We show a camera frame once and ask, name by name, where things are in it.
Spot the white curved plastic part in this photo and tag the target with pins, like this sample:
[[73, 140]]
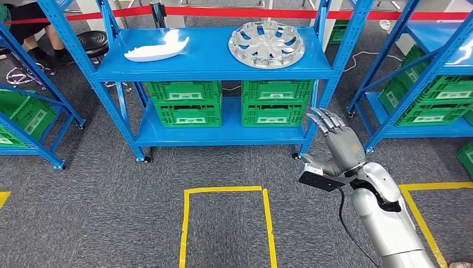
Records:
[[155, 53]]

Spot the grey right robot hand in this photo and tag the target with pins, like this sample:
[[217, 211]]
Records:
[[343, 148]]

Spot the black round stool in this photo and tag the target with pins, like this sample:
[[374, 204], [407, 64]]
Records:
[[92, 42]]

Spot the yellow floor tape rectangle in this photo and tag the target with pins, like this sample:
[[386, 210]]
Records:
[[221, 189]]

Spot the chrome stool base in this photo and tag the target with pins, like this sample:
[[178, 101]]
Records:
[[16, 74], [118, 85]]

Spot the person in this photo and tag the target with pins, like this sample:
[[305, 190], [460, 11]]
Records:
[[26, 18]]

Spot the silver wheel hubcap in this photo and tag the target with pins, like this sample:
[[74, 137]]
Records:
[[267, 43]]

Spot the red barrier tape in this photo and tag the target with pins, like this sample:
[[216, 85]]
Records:
[[258, 13]]

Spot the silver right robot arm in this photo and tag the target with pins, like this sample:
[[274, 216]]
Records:
[[388, 222]]

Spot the blue metal shelf rack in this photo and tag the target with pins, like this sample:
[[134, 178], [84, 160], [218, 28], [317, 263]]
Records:
[[432, 37], [207, 55], [14, 151]]

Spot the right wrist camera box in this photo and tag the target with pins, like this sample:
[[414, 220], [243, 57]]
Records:
[[317, 181]]

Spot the black stanchion post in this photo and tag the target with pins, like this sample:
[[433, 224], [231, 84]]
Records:
[[157, 14]]

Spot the yellow floor tape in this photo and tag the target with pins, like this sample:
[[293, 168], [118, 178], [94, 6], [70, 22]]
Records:
[[3, 198], [436, 185]]

